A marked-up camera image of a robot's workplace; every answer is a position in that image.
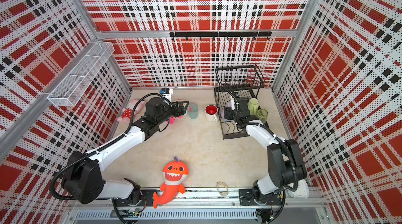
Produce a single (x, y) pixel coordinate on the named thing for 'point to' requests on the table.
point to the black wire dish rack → (235, 92)
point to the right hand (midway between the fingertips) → (232, 108)
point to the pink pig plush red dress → (126, 115)
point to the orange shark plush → (175, 172)
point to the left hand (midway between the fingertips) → (186, 102)
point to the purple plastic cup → (222, 114)
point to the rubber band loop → (222, 188)
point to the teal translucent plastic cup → (192, 110)
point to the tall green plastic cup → (262, 114)
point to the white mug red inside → (211, 111)
